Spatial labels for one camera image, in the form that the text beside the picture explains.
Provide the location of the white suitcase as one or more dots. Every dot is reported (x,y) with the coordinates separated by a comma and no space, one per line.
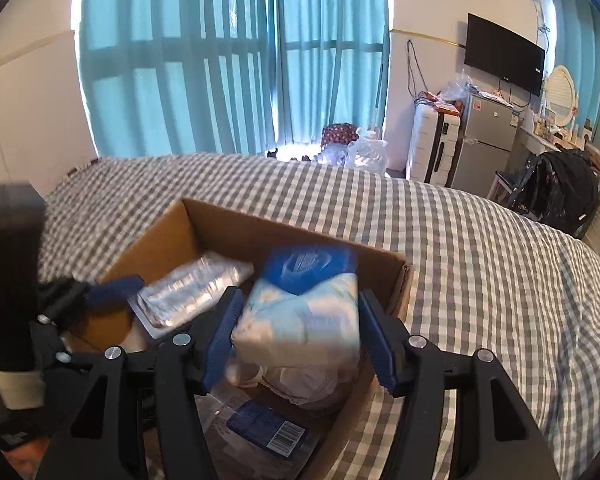
(432,145)

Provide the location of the white bunny figurine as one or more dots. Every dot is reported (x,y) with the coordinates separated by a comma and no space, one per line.
(244,375)

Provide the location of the black wall television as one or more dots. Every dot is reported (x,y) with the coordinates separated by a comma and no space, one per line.
(500,52)

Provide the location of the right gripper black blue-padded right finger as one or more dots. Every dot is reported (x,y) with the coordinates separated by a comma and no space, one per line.
(494,434)

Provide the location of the blue white tissue pack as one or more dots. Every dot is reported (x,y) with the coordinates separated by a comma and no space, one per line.
(303,310)

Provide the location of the teal right curtain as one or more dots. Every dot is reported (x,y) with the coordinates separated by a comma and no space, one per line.
(578,49)

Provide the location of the black backpack on chair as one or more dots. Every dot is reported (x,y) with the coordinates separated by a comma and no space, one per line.
(559,189)

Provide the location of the teal window curtain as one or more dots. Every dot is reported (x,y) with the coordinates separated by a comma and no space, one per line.
(172,77)

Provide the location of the silver mini fridge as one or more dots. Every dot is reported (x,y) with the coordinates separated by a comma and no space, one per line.
(486,139)

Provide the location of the brown cardboard box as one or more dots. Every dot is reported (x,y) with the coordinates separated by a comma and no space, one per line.
(189,227)

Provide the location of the clear cotton pad package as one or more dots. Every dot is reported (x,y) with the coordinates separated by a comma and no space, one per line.
(247,439)

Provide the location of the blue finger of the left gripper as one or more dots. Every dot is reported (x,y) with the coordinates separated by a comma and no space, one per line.
(100,289)

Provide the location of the dark floral bag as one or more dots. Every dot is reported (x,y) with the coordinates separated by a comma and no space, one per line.
(343,133)

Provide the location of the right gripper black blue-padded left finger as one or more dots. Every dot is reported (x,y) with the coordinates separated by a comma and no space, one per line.
(101,404)

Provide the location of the white headboard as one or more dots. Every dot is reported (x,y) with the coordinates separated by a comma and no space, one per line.
(44,132)

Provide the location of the silver foil blister pack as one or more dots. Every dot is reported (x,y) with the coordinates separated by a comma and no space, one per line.
(186,292)

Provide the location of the white oval vanity mirror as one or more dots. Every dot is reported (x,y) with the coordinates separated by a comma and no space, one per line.
(560,98)

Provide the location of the clear plastic bag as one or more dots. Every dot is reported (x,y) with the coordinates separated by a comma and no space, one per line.
(368,152)

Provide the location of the person's left hand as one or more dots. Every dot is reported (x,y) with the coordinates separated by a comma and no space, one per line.
(27,458)

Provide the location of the cream lace underwear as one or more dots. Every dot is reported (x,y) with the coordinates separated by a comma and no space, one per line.
(311,388)

